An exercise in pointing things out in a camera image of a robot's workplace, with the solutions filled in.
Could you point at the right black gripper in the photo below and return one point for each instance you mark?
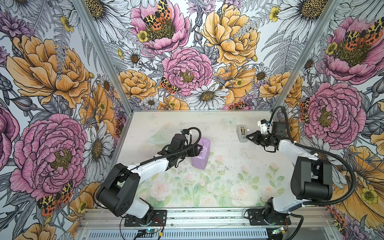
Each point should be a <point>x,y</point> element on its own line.
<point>256,135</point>

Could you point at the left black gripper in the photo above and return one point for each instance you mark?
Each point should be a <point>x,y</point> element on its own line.
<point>195,152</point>

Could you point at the pink wrapping paper sheet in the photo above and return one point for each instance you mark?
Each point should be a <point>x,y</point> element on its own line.
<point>200,161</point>

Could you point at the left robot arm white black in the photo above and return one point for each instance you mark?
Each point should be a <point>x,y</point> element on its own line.
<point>118,191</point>

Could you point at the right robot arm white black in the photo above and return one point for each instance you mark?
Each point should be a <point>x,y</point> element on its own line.
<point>311,180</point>

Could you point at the white tape dispenser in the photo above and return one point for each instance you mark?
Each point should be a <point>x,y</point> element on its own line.
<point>242,133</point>

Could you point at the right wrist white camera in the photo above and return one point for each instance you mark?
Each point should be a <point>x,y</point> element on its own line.
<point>264,126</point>

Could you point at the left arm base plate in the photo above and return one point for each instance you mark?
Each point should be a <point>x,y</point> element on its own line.
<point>154,218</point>

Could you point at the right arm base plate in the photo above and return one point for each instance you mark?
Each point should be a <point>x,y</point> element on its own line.
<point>258,217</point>

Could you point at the aluminium front rail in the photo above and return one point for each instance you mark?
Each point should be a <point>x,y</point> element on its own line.
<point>203,218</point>

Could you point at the white vented cable duct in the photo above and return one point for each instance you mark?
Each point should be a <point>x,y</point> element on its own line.
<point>183,234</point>

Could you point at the right aluminium corner post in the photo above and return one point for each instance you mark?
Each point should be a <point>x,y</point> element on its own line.
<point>320,26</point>

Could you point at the aluminium corner post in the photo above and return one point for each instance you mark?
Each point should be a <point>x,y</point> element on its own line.
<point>94,36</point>
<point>320,26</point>

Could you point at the left aluminium corner post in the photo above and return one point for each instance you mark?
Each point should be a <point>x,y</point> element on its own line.
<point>94,36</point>

